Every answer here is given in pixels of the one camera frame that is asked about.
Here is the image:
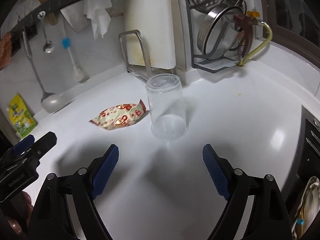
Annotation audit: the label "red patterned snack wrapper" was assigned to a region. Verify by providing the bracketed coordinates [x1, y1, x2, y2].
[89, 100, 146, 130]

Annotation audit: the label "clear plastic cup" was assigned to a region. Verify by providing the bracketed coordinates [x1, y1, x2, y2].
[146, 73, 188, 140]

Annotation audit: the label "black kitchen sink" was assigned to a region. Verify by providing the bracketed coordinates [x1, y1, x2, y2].
[283, 104, 320, 196]

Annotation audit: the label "left hand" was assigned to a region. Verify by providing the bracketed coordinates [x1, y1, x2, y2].
[6, 191, 34, 237]

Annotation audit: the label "yellow green detergent pouch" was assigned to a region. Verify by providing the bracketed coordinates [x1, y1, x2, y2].
[9, 94, 37, 138]

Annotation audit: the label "grey ladle spatula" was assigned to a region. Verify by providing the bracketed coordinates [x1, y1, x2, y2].
[21, 28, 66, 113]

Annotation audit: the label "blue white bottle brush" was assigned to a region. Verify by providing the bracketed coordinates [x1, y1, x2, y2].
[62, 37, 85, 82]

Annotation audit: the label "steel cutting board rack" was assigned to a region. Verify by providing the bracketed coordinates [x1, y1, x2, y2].
[118, 29, 168, 82]

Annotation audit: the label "small steel spoon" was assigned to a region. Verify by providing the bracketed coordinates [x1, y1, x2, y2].
[37, 10, 54, 54]

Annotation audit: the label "dish drying rack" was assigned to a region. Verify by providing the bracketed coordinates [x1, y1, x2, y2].
[184, 0, 262, 74]

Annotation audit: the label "white dishes in sink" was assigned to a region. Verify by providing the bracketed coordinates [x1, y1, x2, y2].
[291, 176, 319, 239]

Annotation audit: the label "orange patterned cloth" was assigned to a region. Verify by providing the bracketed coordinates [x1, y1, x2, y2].
[0, 32, 12, 70]

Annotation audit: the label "steel pot lid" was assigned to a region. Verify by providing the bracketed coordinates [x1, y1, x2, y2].
[197, 4, 244, 61]

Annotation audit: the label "white hanging cloth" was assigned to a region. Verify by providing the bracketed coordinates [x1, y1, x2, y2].
[84, 0, 113, 40]

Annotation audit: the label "white cutting board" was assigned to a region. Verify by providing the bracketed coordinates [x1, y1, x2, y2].
[124, 0, 176, 69]

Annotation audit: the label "yellow gas hose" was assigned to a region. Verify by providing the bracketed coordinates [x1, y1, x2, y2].
[237, 21, 274, 67]

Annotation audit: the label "dark window frame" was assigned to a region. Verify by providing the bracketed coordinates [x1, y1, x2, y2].
[261, 0, 319, 67]

